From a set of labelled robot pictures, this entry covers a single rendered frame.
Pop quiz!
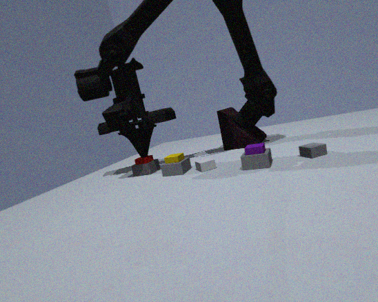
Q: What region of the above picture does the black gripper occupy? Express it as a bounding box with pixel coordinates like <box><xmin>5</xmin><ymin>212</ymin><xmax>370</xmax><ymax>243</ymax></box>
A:
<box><xmin>98</xmin><ymin>90</ymin><xmax>176</xmax><ymax>158</ymax></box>

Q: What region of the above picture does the purple button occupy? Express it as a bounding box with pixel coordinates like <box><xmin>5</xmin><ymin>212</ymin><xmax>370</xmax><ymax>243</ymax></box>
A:
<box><xmin>241</xmin><ymin>143</ymin><xmax>272</xmax><ymax>170</ymax></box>

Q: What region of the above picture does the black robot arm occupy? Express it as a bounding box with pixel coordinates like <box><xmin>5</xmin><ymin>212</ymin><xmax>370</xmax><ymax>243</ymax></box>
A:
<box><xmin>74</xmin><ymin>0</ymin><xmax>277</xmax><ymax>133</ymax></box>

